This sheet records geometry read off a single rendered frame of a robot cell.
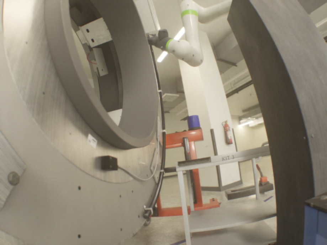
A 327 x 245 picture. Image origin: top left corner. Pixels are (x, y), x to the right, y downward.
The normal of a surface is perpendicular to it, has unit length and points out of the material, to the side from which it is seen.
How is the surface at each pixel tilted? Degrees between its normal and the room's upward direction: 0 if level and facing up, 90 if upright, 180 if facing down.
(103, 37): 153
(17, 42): 90
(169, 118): 90
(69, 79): 138
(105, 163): 83
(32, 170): 90
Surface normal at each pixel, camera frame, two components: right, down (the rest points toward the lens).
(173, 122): 0.44, -0.28
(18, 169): 0.97, -0.18
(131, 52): -0.11, 0.37
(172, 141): -0.22, -0.22
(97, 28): -0.02, 0.76
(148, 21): -0.06, 0.56
